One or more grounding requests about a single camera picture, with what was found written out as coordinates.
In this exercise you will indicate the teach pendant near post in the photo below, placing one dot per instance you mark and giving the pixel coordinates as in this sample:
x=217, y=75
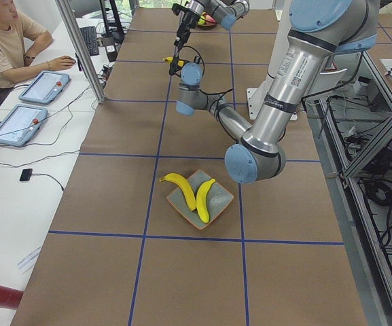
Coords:
x=45, y=87

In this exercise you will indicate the brown wicker basket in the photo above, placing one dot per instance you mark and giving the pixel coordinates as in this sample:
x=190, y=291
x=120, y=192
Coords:
x=206, y=21

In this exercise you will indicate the seated person beige shirt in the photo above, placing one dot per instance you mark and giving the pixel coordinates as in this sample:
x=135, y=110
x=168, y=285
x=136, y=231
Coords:
x=21, y=40

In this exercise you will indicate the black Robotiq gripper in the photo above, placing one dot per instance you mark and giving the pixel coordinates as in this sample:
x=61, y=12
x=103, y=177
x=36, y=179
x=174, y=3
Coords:
x=172, y=68

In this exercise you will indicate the aluminium frame post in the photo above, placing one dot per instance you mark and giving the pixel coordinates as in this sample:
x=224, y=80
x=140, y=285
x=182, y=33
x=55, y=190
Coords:
x=81, y=50

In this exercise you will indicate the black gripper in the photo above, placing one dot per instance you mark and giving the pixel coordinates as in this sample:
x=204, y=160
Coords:
x=186, y=17

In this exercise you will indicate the small black device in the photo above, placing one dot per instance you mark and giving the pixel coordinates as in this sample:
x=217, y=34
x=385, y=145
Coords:
x=26, y=174

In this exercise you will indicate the grey square plate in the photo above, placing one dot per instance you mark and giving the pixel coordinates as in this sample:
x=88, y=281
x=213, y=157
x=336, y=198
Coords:
x=218, y=200

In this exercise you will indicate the light yellow banana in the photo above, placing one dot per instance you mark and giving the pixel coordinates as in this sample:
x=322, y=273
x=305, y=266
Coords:
x=201, y=200

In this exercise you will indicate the black keyboard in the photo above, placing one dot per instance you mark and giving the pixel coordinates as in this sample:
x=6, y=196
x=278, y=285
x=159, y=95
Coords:
x=88, y=34

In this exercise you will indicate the teach pendant far side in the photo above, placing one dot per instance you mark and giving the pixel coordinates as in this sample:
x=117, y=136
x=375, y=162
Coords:
x=21, y=124

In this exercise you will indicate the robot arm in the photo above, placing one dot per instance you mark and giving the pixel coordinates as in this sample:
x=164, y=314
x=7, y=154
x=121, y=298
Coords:
x=225, y=13
x=319, y=29

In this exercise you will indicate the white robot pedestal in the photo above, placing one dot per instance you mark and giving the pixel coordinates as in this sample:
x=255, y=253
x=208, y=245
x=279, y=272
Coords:
x=255, y=96

